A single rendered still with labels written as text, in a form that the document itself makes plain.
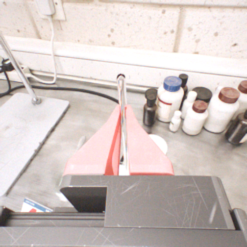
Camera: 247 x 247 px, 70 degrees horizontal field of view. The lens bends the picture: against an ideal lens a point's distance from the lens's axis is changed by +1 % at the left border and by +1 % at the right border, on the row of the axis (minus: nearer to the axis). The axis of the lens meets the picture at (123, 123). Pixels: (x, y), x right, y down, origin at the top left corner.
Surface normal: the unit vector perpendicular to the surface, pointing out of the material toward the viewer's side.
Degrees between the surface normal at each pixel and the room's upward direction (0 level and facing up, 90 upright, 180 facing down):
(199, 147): 0
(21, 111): 0
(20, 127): 0
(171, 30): 90
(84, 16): 90
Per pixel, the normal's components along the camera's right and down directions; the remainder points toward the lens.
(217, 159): -0.04, -0.65
